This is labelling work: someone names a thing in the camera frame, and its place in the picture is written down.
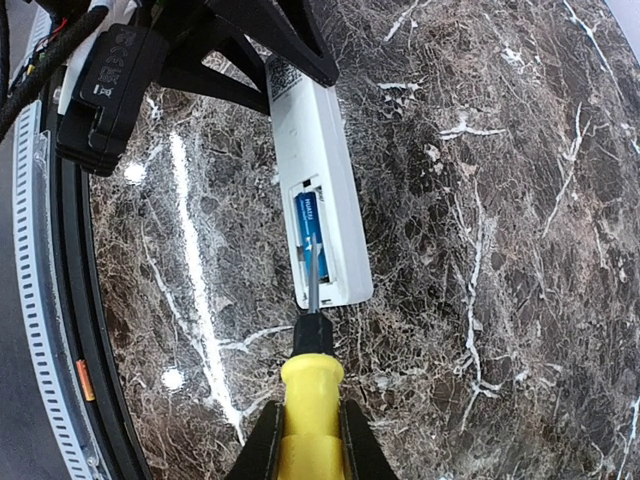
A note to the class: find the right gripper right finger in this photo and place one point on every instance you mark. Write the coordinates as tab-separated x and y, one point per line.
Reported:
363	457

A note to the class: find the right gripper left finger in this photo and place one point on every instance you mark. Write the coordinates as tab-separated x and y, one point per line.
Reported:
259	458

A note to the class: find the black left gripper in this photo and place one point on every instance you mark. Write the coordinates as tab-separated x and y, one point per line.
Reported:
178	36

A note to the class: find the yellow handled screwdriver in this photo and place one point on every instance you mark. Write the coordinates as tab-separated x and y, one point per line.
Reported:
311	447

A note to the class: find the white remote control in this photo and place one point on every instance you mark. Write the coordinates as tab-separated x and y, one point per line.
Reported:
312	155

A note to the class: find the blue battery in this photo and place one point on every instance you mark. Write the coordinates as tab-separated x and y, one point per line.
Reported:
309	229

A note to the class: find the orange battery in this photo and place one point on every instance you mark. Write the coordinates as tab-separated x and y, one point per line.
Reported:
85	381

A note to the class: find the white slotted cable duct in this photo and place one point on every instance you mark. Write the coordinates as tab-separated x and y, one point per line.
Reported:
59	388

